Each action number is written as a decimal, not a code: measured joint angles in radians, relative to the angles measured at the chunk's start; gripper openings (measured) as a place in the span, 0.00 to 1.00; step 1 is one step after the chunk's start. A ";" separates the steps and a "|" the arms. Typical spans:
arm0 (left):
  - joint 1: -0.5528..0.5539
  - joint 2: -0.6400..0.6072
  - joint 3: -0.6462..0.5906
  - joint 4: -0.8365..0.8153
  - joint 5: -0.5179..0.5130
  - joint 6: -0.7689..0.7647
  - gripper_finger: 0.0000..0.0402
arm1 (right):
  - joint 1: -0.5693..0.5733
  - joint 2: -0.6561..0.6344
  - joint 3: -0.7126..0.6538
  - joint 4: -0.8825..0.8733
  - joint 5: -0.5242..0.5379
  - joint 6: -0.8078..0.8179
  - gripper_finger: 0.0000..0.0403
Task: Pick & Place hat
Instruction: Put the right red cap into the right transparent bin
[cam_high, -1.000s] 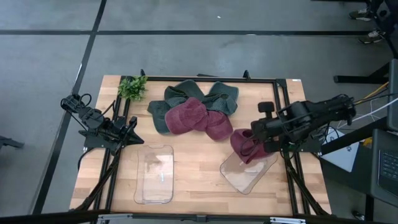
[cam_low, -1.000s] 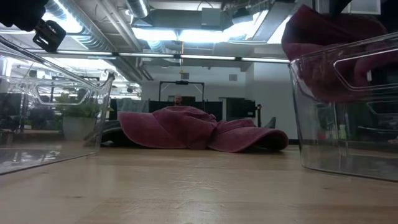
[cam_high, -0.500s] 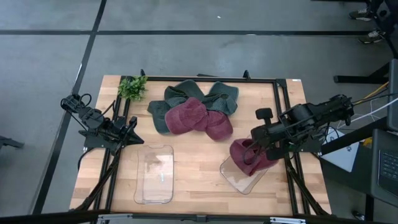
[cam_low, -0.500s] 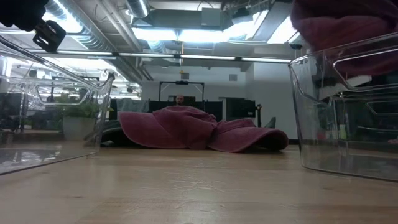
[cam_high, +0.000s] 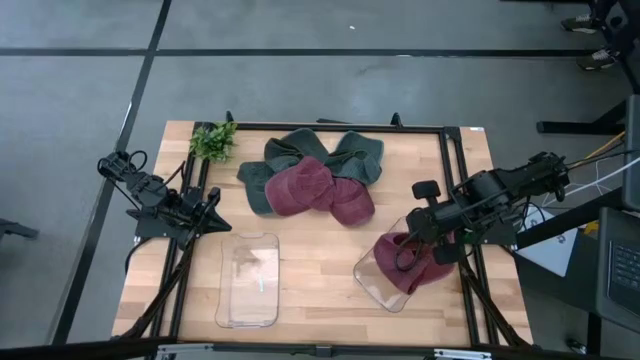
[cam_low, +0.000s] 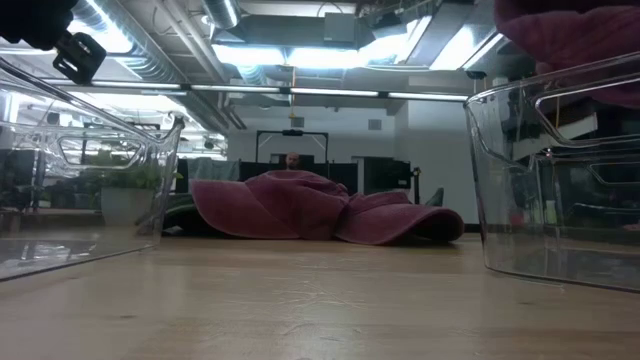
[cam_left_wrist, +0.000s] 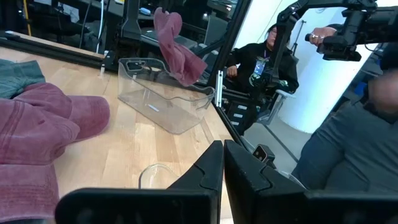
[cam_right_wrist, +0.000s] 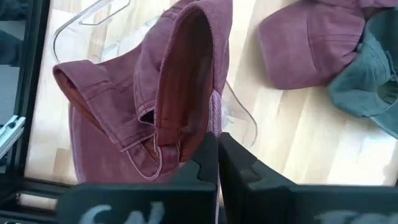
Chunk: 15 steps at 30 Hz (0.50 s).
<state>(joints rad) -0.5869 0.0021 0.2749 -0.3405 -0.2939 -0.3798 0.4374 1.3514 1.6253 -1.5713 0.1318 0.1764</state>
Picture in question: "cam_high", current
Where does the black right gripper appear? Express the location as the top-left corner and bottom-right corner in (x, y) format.
(405, 205), (462, 267)

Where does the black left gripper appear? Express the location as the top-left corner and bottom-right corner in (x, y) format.
(172, 198), (234, 236)

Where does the dark green corduroy cap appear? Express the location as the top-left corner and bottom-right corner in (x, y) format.
(324, 130), (386, 187)
(236, 159), (276, 216)
(263, 127), (330, 174)

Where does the clear plastic bin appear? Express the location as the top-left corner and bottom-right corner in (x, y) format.
(352, 215), (459, 314)
(214, 232), (281, 330)

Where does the artificial leafy green plant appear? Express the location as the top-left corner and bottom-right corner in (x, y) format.
(188, 120), (239, 164)

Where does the white box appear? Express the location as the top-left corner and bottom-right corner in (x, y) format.
(514, 205), (581, 279)

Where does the black diagonal desk beam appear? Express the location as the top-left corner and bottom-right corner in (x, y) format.
(514, 187), (626, 251)

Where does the black aluminium crossbeam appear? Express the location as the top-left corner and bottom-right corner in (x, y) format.
(0, 335), (640, 360)

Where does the dark laptop keyboard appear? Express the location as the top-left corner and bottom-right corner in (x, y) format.
(595, 206), (640, 335)

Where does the black stand base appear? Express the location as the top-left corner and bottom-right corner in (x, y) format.
(536, 98), (629, 136)

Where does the black furniture foot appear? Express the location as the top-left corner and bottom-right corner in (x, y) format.
(0, 217), (40, 242)

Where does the grey monitor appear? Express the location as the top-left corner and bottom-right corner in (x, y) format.
(622, 93), (640, 212)

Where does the person's shoe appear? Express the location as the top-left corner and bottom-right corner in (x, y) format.
(560, 13), (600, 35)
(575, 47), (619, 72)

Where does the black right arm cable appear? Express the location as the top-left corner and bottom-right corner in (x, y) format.
(393, 232), (427, 275)

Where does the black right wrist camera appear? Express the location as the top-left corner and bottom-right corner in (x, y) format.
(411, 179), (443, 207)

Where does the black aluminium table frame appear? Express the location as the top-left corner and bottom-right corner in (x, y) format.
(119, 110), (532, 351)

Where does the white cable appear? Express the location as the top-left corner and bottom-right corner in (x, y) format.
(542, 155), (640, 207)

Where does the yellow cable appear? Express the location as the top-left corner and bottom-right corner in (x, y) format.
(583, 130), (627, 161)

